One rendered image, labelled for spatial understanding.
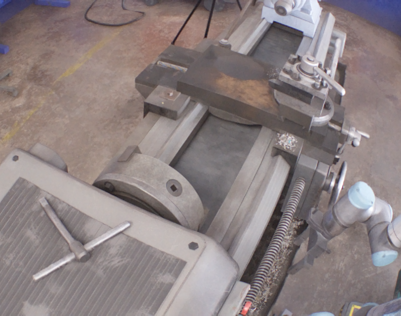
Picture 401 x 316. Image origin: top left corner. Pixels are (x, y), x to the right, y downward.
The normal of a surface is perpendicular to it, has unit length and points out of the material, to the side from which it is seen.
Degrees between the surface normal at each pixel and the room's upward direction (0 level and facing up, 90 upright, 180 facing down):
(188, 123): 48
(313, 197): 90
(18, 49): 0
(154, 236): 0
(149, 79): 0
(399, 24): 90
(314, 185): 90
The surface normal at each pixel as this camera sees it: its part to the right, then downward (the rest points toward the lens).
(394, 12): -0.40, 0.63
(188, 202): 0.76, -0.18
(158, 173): 0.31, -0.59
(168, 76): 0.08, -0.70
